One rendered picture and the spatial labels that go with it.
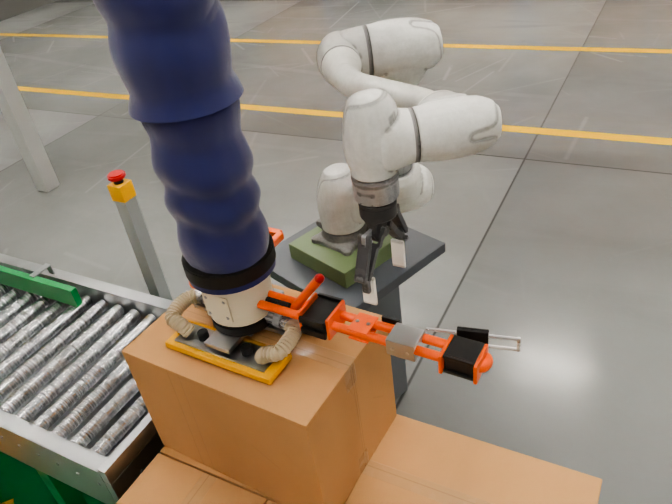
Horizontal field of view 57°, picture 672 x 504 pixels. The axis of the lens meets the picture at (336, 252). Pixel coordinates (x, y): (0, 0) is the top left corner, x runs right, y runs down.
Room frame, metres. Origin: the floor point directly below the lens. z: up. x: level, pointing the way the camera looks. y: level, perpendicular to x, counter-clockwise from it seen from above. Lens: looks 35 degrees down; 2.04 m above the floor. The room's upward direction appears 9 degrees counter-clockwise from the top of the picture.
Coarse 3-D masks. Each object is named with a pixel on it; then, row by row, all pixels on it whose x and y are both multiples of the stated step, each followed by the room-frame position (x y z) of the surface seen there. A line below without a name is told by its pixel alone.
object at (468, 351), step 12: (456, 336) 0.96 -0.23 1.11; (444, 348) 0.93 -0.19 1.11; (456, 348) 0.92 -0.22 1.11; (468, 348) 0.92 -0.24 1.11; (480, 348) 0.91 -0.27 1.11; (444, 360) 0.91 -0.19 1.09; (456, 360) 0.89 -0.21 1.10; (468, 360) 0.89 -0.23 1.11; (480, 360) 0.88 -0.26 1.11; (444, 372) 0.91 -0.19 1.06; (456, 372) 0.90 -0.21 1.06; (468, 372) 0.89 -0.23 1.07
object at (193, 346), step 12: (180, 336) 1.25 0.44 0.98; (192, 336) 1.24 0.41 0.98; (204, 336) 1.21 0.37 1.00; (180, 348) 1.21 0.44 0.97; (192, 348) 1.20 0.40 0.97; (204, 348) 1.19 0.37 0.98; (240, 348) 1.14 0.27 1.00; (252, 348) 1.16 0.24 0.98; (204, 360) 1.16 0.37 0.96; (216, 360) 1.14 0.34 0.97; (228, 360) 1.14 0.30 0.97; (240, 360) 1.12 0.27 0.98; (252, 360) 1.12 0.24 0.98; (288, 360) 1.11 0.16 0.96; (240, 372) 1.10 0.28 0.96; (252, 372) 1.08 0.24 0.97; (264, 372) 1.08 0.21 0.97; (276, 372) 1.07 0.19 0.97
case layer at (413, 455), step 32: (384, 448) 1.13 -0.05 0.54; (416, 448) 1.12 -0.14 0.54; (448, 448) 1.10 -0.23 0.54; (480, 448) 1.08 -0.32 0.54; (160, 480) 1.14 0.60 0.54; (192, 480) 1.12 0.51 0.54; (224, 480) 1.11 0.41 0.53; (384, 480) 1.03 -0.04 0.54; (416, 480) 1.01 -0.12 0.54; (448, 480) 1.00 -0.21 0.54; (480, 480) 0.98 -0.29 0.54; (512, 480) 0.97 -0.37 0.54; (544, 480) 0.96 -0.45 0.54; (576, 480) 0.94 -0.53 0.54
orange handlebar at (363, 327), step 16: (272, 304) 1.18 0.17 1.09; (352, 320) 1.09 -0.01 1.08; (368, 320) 1.06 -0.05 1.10; (352, 336) 1.05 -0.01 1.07; (368, 336) 1.02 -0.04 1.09; (384, 336) 1.01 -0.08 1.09; (432, 336) 0.99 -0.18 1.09; (416, 352) 0.95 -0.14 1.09; (432, 352) 0.94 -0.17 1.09; (480, 368) 0.88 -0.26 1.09
